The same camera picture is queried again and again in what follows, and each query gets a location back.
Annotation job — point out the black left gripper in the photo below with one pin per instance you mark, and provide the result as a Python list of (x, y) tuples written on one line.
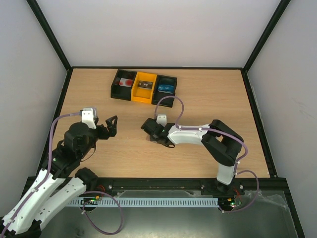
[(113, 130)]

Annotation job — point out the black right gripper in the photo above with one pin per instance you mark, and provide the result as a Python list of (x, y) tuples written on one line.
[(149, 127)]

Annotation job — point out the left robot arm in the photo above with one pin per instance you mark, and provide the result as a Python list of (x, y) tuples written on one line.
[(41, 202)]

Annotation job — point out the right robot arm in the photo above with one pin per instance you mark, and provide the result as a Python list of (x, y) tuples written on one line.
[(220, 141)]

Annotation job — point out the blue VIP card in bin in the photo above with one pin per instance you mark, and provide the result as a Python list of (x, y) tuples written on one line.
[(166, 88)]

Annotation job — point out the grey VIP card in bin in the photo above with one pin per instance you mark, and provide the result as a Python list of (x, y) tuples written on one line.
[(145, 85)]

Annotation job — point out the red white card in bin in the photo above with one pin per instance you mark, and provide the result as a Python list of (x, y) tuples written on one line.
[(123, 82)]

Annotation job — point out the yellow middle bin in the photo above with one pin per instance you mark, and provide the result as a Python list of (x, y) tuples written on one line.
[(143, 95)]

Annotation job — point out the black left bin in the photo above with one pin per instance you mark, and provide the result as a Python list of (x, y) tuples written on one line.
[(121, 87)]

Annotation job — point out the black bin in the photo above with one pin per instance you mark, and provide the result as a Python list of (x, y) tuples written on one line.
[(121, 87), (161, 79)]

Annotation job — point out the black right bin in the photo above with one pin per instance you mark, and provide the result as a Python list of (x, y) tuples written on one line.
[(161, 79)]

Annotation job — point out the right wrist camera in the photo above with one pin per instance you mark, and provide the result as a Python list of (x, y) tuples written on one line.
[(161, 119)]

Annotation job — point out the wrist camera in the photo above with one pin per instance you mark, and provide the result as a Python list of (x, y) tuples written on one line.
[(89, 116), (161, 119)]

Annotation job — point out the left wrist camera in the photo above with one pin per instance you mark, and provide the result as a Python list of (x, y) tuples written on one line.
[(89, 116)]

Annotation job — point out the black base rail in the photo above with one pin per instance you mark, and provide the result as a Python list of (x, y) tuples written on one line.
[(206, 186)]

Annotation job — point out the light blue slotted cable duct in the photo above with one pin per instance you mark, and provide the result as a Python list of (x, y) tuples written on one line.
[(147, 202)]

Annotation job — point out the black enclosure frame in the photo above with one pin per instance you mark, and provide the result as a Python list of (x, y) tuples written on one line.
[(282, 6)]

